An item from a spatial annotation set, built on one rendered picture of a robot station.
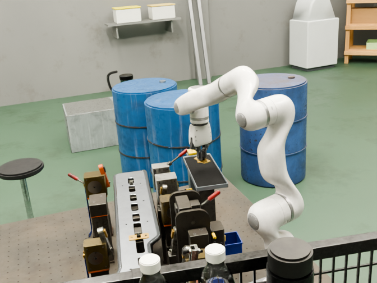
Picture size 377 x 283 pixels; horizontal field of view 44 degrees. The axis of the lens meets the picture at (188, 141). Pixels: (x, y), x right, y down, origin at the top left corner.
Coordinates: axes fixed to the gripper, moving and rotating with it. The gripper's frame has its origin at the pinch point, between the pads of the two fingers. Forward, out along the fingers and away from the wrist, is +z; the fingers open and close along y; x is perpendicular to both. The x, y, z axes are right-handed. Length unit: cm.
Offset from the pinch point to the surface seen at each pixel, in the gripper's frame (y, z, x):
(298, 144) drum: -199, 82, -123
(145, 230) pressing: 34.7, 23.9, 3.9
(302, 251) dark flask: 66, -37, 119
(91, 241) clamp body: 59, 19, 4
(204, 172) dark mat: 0.5, 7.8, 1.9
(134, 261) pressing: 50, 24, 21
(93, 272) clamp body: 61, 31, 6
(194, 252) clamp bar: 45, 3, 57
